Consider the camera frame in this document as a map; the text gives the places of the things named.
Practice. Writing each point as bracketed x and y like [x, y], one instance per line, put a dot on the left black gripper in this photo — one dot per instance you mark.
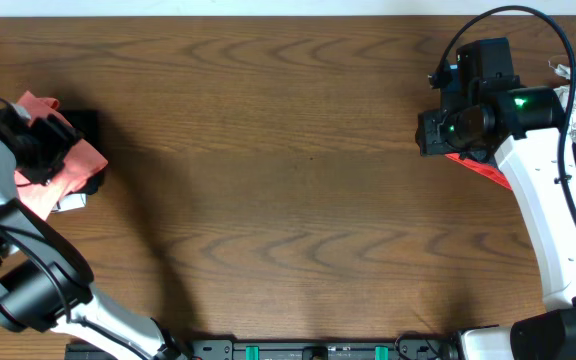
[55, 140]

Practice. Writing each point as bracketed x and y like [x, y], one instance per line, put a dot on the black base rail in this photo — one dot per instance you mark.
[403, 349]

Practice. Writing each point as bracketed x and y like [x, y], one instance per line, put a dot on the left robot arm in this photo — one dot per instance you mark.
[45, 283]

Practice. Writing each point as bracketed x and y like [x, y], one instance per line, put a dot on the folded black garment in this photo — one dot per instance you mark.
[84, 163]

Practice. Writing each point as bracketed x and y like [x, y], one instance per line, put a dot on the white green card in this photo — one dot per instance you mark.
[70, 202]

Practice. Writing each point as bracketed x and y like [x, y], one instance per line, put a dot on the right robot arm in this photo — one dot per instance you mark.
[525, 148]

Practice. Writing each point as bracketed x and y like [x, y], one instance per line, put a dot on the coral pink t-shirt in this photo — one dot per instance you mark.
[41, 198]

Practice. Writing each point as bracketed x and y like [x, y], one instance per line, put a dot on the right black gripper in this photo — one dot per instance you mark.
[429, 138]

